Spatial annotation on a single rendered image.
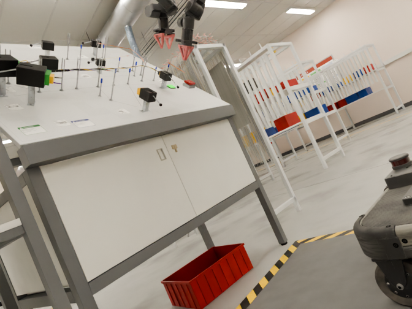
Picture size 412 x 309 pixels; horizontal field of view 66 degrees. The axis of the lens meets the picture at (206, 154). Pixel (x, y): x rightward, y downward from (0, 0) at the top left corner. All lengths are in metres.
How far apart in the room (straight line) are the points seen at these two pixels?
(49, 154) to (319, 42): 9.38
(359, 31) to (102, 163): 8.91
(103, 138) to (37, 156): 0.24
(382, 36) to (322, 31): 1.55
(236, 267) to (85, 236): 0.87
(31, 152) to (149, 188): 0.46
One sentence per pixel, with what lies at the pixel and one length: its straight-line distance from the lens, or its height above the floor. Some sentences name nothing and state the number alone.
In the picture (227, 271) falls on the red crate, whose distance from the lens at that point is 1.70.
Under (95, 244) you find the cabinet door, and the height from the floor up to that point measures 0.50.
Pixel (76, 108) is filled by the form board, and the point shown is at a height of 1.01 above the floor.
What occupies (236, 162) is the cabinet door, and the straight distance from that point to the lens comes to 1.78.
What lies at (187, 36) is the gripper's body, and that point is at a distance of 1.70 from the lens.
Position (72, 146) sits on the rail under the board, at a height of 0.83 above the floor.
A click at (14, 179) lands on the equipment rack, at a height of 0.77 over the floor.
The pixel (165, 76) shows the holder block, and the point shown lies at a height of 1.13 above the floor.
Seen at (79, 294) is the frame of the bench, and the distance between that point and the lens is 1.12.
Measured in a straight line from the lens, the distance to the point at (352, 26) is 9.77.
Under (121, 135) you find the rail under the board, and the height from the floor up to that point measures 0.83.
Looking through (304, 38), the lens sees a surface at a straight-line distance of 10.29.
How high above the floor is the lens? 0.56
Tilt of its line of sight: 3 degrees up
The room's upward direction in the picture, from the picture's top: 24 degrees counter-clockwise
